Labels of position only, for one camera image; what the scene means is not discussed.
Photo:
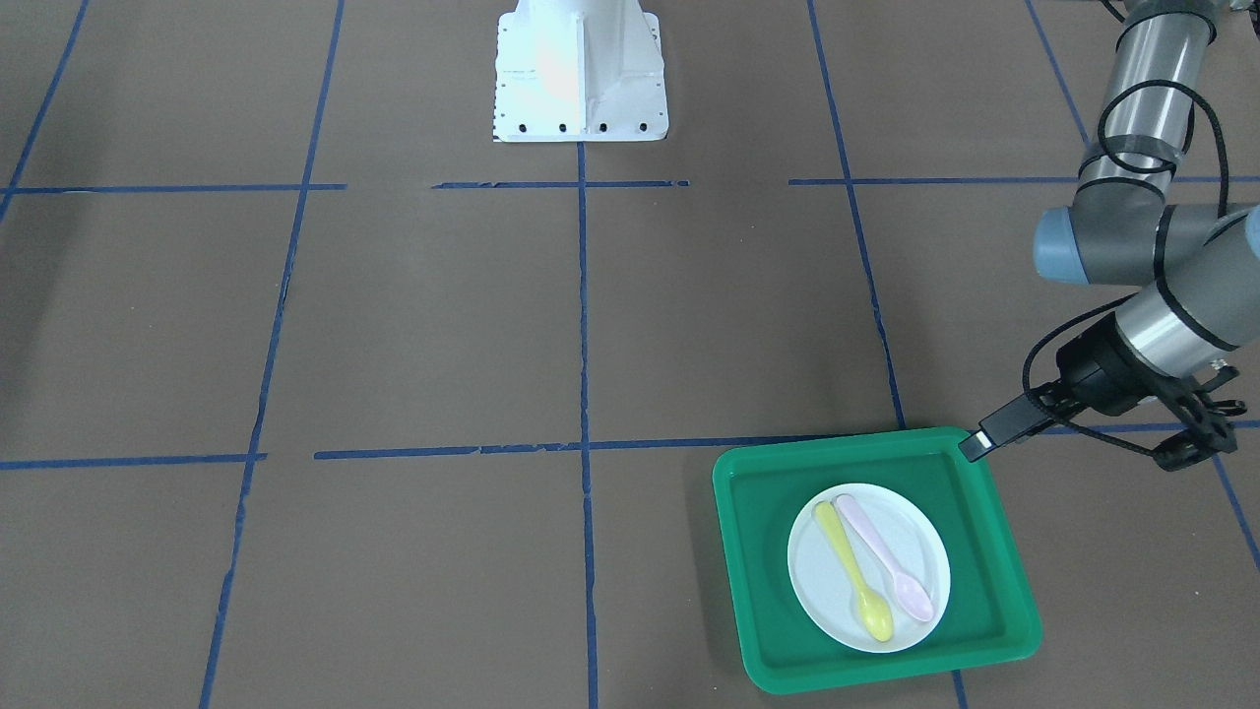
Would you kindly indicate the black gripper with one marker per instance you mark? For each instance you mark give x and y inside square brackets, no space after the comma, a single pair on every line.
[1101,374]

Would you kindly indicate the pink plastic spoon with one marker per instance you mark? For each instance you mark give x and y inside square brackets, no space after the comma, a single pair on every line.
[908,592]

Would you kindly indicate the white round plate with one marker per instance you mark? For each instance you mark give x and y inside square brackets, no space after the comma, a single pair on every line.
[823,590]

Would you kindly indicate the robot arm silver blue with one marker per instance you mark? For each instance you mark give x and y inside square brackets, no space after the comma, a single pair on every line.
[1151,211]

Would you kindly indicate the green plastic tray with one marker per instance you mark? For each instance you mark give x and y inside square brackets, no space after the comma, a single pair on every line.
[992,616]

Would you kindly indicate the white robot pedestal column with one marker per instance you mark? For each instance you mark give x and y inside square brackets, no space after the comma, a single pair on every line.
[571,71]

